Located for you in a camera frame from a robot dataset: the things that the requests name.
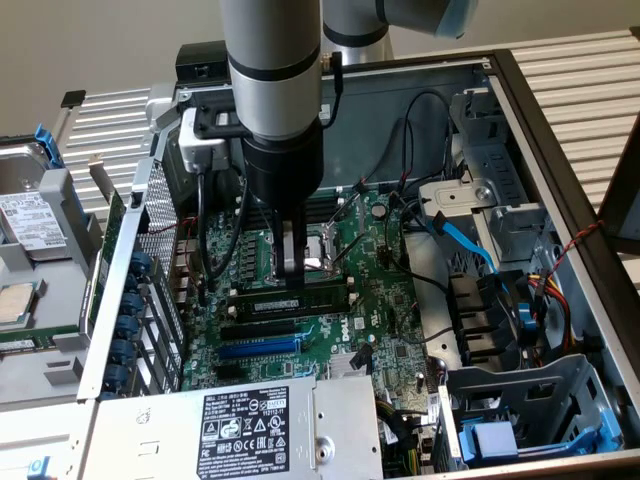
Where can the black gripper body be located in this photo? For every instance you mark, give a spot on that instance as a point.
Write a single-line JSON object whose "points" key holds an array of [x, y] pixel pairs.
{"points": [[285, 170]]}

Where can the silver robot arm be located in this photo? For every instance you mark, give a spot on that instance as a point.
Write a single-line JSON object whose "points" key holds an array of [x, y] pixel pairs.
{"points": [[270, 50]]}

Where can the RAM slot with white latches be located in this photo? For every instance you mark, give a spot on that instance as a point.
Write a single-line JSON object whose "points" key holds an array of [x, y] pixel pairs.
{"points": [[329, 198], [350, 281], [231, 311], [324, 211]]}

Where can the CPU socket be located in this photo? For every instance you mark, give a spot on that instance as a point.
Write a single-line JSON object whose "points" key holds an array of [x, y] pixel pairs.
{"points": [[315, 250]]}

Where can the round coin battery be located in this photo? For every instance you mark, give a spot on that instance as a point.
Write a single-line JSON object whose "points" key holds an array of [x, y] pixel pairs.
{"points": [[381, 211]]}

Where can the long black expansion slot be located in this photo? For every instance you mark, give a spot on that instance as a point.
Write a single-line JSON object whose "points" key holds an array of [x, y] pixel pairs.
{"points": [[257, 330]]}

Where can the blue expansion slot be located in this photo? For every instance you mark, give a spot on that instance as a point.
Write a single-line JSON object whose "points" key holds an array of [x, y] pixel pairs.
{"points": [[257, 347]]}

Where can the green motherboard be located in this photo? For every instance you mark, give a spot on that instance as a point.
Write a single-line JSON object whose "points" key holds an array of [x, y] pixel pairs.
{"points": [[395, 300]]}

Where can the open metal PC case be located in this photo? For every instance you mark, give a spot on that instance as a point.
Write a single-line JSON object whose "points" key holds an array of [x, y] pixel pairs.
{"points": [[380, 110]]}

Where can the silver chipset heatsink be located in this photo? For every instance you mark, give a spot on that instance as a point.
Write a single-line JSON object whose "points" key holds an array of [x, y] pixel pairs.
{"points": [[340, 367]]}

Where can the short black expansion slot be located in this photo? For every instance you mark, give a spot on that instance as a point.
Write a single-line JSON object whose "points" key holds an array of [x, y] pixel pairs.
{"points": [[228, 371]]}

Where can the black box device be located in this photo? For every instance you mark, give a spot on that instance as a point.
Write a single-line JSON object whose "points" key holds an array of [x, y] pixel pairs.
{"points": [[197, 57]]}

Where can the blue card retention clip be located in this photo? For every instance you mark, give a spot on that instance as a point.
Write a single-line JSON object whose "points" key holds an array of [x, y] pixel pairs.
{"points": [[131, 284], [132, 304], [127, 327], [117, 377], [141, 263], [122, 351]]}

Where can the metal disk bay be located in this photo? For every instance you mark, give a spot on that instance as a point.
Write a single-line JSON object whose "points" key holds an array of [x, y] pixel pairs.
{"points": [[465, 192]]}

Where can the green graphics card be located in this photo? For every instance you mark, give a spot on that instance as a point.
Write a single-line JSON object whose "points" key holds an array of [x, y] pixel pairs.
{"points": [[114, 220]]}

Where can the black plastic fan shroud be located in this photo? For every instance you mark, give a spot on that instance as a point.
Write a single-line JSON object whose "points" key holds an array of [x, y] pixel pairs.
{"points": [[470, 310]]}

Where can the silver power supply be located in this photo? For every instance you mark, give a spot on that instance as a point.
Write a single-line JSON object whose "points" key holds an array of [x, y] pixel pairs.
{"points": [[165, 425]]}

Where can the black table end cap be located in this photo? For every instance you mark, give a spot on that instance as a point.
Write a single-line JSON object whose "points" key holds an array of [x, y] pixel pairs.
{"points": [[72, 98]]}

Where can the blue plastic clip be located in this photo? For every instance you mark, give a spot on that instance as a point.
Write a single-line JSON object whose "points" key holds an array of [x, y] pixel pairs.
{"points": [[526, 315]]}

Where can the grey parts rack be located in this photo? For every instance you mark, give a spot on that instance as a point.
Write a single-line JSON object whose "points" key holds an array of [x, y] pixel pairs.
{"points": [[60, 300]]}

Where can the disk bay with blue caddy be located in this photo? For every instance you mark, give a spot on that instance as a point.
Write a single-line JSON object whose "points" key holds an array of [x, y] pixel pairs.
{"points": [[525, 380]]}

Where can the silver hard disk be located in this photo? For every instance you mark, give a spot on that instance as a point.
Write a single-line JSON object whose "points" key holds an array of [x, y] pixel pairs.
{"points": [[30, 220]]}

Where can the blue disk caddy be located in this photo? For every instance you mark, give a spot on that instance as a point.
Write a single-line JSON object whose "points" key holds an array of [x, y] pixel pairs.
{"points": [[492, 440]]}

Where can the silver CPU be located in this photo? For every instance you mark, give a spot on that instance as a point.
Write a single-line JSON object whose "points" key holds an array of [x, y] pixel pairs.
{"points": [[15, 302]]}

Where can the dark panel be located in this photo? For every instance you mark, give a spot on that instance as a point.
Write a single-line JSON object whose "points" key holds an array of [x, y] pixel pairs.
{"points": [[625, 200]]}

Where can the blue case latch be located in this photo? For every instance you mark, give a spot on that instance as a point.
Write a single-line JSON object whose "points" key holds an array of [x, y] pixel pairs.
{"points": [[39, 466]]}

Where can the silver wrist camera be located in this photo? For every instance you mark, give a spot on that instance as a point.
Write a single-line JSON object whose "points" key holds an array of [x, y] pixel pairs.
{"points": [[200, 145]]}

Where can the blue disk rail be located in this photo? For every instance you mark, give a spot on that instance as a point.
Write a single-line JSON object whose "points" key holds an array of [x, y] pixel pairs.
{"points": [[47, 145]]}

